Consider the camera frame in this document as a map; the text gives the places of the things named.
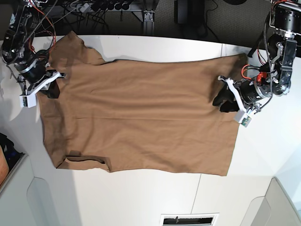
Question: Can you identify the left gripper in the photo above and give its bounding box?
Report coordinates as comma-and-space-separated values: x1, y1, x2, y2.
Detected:
212, 76, 273, 114

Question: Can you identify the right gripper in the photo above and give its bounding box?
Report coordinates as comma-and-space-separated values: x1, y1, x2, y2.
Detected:
14, 57, 60, 99

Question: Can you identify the brown t-shirt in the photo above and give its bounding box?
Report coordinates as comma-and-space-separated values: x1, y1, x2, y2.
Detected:
38, 32, 246, 176

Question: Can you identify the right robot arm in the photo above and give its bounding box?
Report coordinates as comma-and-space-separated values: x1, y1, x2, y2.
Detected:
1, 0, 66, 99

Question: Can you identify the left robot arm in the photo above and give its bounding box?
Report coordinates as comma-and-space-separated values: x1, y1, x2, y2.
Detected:
213, 0, 301, 114

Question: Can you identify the orange object at left edge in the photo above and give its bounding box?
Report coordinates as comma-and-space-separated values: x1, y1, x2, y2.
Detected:
0, 147, 9, 185

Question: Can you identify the black power strip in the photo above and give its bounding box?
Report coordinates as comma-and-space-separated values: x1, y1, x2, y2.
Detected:
91, 0, 132, 12

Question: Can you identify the black power adapter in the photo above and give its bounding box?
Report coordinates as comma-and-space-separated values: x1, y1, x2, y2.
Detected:
174, 0, 188, 24

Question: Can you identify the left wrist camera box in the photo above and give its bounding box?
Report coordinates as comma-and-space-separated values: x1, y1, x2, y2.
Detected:
234, 110, 252, 127

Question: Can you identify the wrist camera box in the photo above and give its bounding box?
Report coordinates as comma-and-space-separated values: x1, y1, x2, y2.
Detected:
234, 110, 252, 127
19, 94, 37, 108

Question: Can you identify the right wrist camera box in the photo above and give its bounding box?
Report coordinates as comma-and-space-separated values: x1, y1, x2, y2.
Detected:
19, 94, 37, 108

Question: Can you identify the aluminium frame post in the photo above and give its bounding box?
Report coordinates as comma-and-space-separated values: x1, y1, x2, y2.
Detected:
143, 10, 155, 36

